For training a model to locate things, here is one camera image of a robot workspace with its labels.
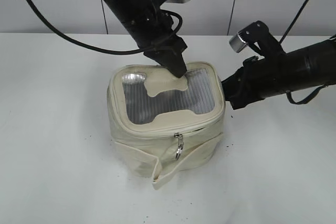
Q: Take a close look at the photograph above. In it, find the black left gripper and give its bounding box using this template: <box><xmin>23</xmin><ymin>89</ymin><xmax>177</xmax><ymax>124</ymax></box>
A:
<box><xmin>128</xmin><ymin>9</ymin><xmax>186</xmax><ymax>78</ymax></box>

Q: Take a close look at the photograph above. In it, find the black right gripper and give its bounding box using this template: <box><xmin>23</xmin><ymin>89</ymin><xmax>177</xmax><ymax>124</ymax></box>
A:
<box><xmin>222</xmin><ymin>56</ymin><xmax>289</xmax><ymax>110</ymax></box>

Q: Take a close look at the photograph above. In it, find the cream zippered bag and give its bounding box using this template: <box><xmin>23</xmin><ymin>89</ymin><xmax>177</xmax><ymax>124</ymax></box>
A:
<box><xmin>107</xmin><ymin>61</ymin><xmax>225</xmax><ymax>189</ymax></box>

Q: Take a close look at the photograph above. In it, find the silver zipper pull ring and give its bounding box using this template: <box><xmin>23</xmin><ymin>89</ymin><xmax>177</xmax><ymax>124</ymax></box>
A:
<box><xmin>173</xmin><ymin>132</ymin><xmax>184</xmax><ymax>161</ymax></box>

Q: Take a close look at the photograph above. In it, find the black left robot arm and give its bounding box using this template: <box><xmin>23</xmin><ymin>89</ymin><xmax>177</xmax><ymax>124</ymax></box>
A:
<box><xmin>104</xmin><ymin>0</ymin><xmax>190</xmax><ymax>78</ymax></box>

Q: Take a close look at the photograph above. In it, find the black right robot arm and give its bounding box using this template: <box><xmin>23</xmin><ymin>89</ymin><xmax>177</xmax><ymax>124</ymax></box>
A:
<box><xmin>222</xmin><ymin>34</ymin><xmax>335</xmax><ymax>110</ymax></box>

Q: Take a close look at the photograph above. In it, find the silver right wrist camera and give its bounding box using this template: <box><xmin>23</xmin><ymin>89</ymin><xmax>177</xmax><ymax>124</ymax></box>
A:
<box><xmin>229</xmin><ymin>20</ymin><xmax>285</xmax><ymax>58</ymax></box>

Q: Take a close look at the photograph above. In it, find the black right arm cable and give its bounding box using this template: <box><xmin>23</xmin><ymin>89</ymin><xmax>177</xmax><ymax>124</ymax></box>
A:
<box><xmin>278</xmin><ymin>0</ymin><xmax>336</xmax><ymax>105</ymax></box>

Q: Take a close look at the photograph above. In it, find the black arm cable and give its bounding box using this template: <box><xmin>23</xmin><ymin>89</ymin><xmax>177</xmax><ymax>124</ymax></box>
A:
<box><xmin>2</xmin><ymin>0</ymin><xmax>183</xmax><ymax>56</ymax></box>
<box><xmin>278</xmin><ymin>0</ymin><xmax>336</xmax><ymax>105</ymax></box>

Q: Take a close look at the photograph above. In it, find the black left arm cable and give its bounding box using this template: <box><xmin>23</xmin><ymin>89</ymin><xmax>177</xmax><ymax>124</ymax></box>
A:
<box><xmin>2</xmin><ymin>0</ymin><xmax>183</xmax><ymax>56</ymax></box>

